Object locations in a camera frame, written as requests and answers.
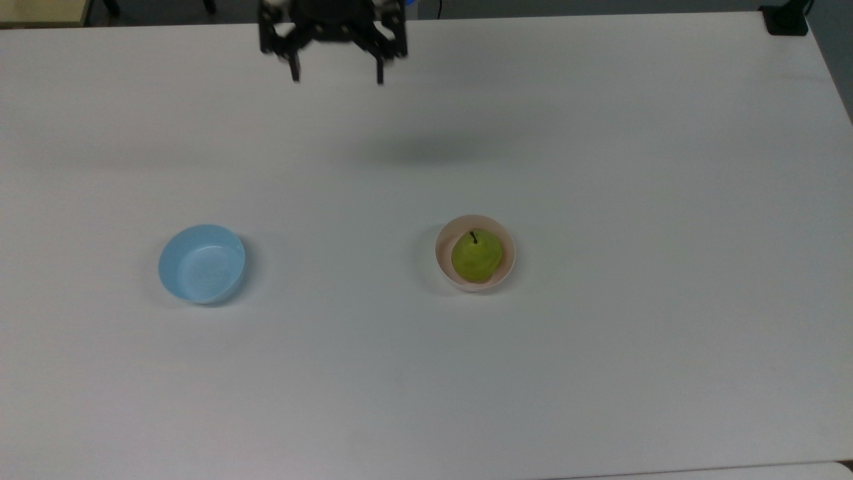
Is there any green pear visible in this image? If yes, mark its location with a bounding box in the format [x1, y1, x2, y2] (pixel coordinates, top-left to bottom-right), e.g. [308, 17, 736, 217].
[451, 229, 504, 283]

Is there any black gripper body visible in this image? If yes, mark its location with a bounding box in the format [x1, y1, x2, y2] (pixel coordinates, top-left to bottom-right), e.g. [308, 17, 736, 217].
[258, 0, 409, 62]

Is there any white adjoining table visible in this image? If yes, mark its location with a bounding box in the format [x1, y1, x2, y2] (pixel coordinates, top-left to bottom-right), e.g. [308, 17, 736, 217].
[546, 461, 853, 480]

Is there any black clamp mount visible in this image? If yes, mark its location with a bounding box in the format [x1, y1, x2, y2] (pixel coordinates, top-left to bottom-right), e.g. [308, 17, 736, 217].
[759, 0, 814, 37]

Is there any light wooden desk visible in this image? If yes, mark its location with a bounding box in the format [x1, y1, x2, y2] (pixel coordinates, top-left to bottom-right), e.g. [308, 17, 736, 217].
[0, 0, 92, 29]

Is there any light blue plastic bowl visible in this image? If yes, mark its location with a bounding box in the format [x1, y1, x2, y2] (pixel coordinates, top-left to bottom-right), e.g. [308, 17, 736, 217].
[158, 224, 246, 306]

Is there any pink plastic bowl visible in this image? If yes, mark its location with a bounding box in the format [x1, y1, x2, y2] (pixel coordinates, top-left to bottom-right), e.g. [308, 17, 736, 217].
[434, 214, 516, 293]

